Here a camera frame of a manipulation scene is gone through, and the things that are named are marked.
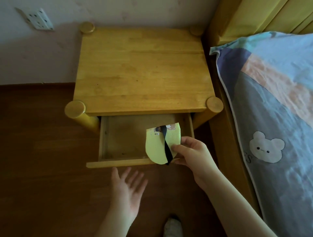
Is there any person's right hand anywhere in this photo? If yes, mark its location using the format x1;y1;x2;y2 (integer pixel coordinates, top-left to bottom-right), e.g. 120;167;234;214
171;136;221;189

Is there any person's left hand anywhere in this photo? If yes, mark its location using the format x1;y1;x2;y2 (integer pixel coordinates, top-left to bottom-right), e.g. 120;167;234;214
110;167;149;224

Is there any light green card black strap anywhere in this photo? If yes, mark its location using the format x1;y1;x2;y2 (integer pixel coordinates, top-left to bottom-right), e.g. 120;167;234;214
145;122;181;166

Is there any person's right forearm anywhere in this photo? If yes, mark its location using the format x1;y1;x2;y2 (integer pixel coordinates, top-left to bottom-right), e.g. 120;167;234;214
196;170;280;237

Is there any person's left forearm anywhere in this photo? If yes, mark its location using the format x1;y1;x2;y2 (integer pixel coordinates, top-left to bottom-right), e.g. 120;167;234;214
94;215;138;237

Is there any wooden nightstand drawer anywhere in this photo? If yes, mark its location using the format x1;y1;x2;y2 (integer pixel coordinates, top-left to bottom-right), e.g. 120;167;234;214
86;114;195;169

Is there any white fuzzy slipper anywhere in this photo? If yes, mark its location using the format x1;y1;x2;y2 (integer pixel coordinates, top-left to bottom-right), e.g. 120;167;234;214
163;215;183;237

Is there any yellow wooden nightstand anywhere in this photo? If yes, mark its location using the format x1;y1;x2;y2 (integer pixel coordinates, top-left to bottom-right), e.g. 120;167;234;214
64;21;224;134

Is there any pastel bear print duvet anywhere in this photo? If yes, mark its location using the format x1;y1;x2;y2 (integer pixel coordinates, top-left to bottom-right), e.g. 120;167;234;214
209;31;313;237

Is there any yellow wooden bed frame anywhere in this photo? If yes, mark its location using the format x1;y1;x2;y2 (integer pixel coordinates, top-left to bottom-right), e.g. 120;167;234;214
204;0;313;216

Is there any white wall socket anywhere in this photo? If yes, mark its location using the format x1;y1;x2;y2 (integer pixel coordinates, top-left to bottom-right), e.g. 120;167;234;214
16;7;55;31

